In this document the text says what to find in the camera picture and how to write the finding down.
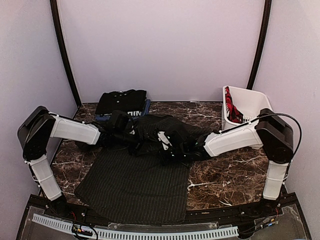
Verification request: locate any black pinstriped long sleeve shirt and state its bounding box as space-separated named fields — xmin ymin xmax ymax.
xmin=74 ymin=114 xmax=208 ymax=225

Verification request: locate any black frame post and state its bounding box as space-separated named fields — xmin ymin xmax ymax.
xmin=49 ymin=0 xmax=82 ymax=107
xmin=246 ymin=0 xmax=272 ymax=90

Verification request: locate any blue checkered folded shirt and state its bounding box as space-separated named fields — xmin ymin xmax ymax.
xmin=95 ymin=99 xmax=151 ymax=122

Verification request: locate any black folded button shirt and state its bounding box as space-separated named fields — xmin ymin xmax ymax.
xmin=95 ymin=89 xmax=147 ymax=115

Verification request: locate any white slotted cable duct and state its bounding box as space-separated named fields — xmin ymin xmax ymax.
xmin=32 ymin=213 xmax=239 ymax=240

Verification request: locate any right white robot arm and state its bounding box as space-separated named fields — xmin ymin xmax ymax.
xmin=157 ymin=108 xmax=298 ymax=217

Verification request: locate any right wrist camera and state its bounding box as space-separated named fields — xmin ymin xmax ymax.
xmin=157 ymin=124 xmax=190 ymax=151

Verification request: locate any black white lettered folded shirt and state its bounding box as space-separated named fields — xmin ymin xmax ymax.
xmin=127 ymin=99 xmax=150 ymax=118

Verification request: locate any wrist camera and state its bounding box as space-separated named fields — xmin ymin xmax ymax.
xmin=108 ymin=110 xmax=134 ymax=136
xmin=157 ymin=124 xmax=190 ymax=151

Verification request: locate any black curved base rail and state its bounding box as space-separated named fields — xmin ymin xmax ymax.
xmin=27 ymin=193 xmax=304 ymax=226

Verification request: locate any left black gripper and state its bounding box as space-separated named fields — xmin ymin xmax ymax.
xmin=114 ymin=127 xmax=158 ymax=157

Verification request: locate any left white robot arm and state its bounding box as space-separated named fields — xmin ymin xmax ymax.
xmin=17 ymin=106 xmax=144 ymax=218

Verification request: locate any left black frame post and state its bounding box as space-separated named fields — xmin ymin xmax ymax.
xmin=49 ymin=0 xmax=82 ymax=107

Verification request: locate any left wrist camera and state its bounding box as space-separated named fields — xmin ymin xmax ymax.
xmin=108 ymin=110 xmax=134 ymax=136

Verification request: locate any right black frame post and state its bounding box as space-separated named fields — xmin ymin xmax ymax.
xmin=246 ymin=0 xmax=272 ymax=90

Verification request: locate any red black shirt in bin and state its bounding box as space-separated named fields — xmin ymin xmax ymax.
xmin=224 ymin=86 xmax=244 ymax=124

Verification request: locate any white plastic bin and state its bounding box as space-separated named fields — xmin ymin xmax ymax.
xmin=221 ymin=85 xmax=273 ymax=151

